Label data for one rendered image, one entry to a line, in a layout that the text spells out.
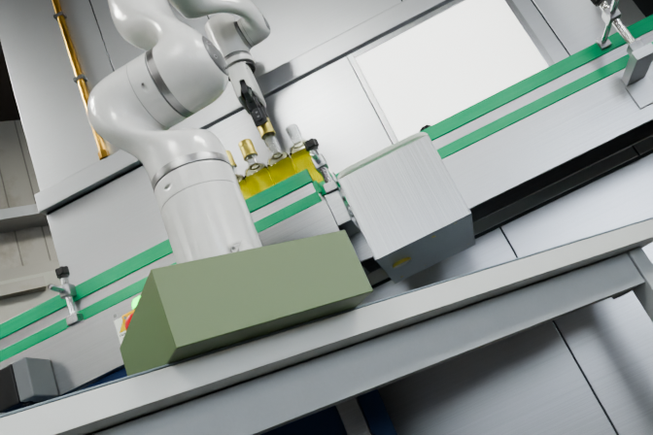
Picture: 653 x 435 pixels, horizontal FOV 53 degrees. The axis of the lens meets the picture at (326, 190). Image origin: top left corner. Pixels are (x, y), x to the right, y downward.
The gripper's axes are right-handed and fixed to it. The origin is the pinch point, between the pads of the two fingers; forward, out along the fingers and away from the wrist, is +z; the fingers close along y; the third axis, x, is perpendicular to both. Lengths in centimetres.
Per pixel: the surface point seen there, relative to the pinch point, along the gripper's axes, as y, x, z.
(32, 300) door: -158, -169, -60
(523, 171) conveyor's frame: 7, 45, 42
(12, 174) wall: -165, -168, -141
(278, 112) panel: -11.8, 3.3, -7.0
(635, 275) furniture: 12, 52, 70
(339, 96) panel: -11.6, 19.3, -2.7
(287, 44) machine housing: -14.6, 12.9, -26.5
